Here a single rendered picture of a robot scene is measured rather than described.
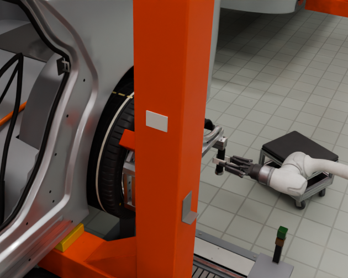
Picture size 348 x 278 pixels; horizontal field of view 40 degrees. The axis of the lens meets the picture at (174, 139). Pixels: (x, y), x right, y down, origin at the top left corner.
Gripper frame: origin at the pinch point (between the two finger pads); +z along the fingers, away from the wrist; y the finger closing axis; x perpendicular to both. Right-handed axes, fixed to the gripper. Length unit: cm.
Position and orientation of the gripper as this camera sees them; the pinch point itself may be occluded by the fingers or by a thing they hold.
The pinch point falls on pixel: (221, 159)
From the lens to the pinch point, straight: 232.3
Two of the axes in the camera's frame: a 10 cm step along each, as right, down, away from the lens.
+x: 0.3, -8.3, -5.5
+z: -8.8, -2.9, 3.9
